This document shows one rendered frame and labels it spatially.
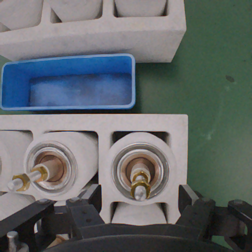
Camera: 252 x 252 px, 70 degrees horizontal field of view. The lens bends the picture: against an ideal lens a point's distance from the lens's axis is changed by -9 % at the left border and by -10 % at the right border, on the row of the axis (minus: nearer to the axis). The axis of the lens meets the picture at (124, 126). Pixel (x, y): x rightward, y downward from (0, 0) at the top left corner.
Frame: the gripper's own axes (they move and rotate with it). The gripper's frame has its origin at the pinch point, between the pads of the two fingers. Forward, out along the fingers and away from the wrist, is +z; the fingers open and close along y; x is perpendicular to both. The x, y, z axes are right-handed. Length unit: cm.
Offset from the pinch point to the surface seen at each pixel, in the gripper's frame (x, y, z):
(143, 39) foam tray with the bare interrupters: 22.0, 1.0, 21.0
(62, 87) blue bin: 16.3, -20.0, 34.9
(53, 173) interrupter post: 0.0, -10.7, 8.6
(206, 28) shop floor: 32, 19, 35
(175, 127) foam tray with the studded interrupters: 5.5, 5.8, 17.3
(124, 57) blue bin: 19.6, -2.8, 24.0
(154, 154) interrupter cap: 2.3, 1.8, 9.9
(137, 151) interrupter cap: 2.7, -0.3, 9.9
